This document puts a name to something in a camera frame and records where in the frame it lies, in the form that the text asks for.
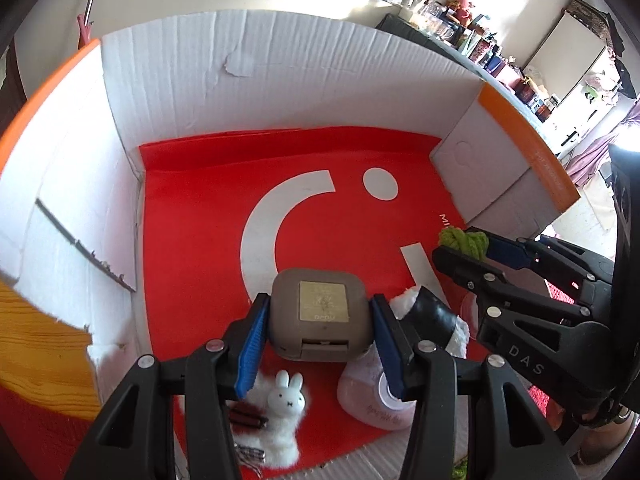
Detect white refrigerator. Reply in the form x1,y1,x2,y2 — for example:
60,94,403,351
522,0,621,106

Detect black and white plush roll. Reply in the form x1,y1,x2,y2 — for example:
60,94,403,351
389,285,471,358

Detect mauve hanging cloth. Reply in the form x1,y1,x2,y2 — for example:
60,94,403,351
565,105,640,191

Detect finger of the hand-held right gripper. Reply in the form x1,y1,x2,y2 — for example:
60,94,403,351
470,230,613,316
432,245,623,418

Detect red knitted mat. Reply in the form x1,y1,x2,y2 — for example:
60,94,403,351
0,280,576,480

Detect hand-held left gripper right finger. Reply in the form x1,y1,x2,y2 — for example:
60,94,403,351
369,294,576,480

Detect leopard print cloth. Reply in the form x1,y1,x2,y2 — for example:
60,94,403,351
565,0,613,36

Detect pink broom handle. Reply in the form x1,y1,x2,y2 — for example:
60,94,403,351
77,15,96,51

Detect red paper liner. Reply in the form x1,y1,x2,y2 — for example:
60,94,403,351
135,127,496,468

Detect white fluffy rabbit scrunchie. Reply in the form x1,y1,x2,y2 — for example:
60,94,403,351
227,367,313,476

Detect taupe square case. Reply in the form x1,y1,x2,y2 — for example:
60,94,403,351
270,268,376,362

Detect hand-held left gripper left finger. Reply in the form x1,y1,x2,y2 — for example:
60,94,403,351
65,292,273,480

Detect white green plush toy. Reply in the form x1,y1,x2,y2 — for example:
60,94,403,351
582,72,621,106

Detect white cardboard box red lining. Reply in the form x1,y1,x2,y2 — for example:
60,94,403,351
0,7,582,480

